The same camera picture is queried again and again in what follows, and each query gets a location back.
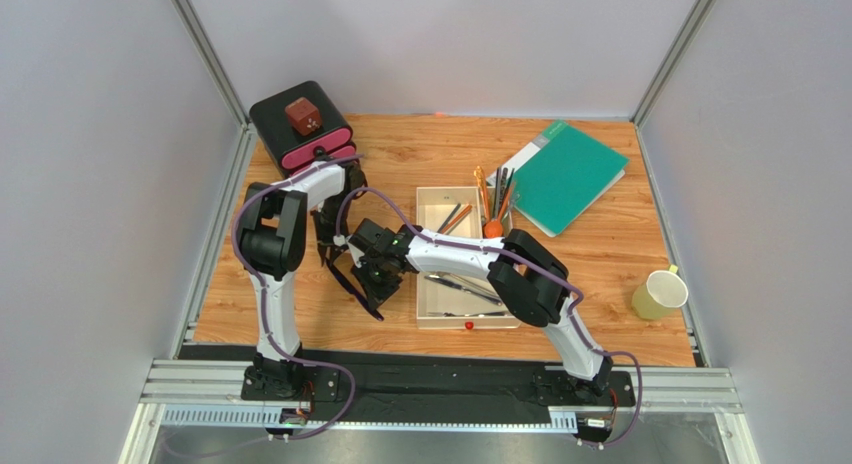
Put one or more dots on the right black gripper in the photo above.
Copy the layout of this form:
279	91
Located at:
376	285

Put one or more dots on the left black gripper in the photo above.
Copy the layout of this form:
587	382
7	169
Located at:
324	238

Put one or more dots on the blue serrated knife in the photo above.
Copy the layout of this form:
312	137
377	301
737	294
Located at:
351	289

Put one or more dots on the silver table knife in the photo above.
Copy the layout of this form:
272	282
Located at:
462	287

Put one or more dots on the blue-grey chopstick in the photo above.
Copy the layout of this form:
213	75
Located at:
449	218

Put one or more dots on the orange chopstick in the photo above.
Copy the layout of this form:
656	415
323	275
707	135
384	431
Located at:
457	218

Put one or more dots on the gold ornate spoon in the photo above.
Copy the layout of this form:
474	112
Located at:
484	194

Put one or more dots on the black spoon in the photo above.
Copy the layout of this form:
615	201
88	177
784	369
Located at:
499	179

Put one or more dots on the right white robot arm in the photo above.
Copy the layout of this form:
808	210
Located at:
531	283

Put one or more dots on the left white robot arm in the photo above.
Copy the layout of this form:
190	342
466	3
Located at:
269	237

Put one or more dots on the silver fork diagonal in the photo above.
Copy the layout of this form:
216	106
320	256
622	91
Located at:
466	283

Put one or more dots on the white divided utensil tray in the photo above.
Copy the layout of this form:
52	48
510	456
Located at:
452	267

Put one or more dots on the black pink drawer box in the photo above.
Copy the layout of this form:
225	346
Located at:
290	151

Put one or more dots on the brown cube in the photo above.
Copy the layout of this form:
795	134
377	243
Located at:
304	116

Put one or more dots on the silver fork front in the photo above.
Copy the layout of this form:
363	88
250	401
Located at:
446	314

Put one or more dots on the green notebook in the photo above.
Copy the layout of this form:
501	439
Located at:
560	174

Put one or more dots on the yellow-green mug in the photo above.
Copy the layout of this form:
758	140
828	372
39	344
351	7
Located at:
661	294

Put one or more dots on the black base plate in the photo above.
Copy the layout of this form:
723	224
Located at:
398	388

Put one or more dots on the aluminium frame rail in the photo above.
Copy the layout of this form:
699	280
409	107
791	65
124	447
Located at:
189	411

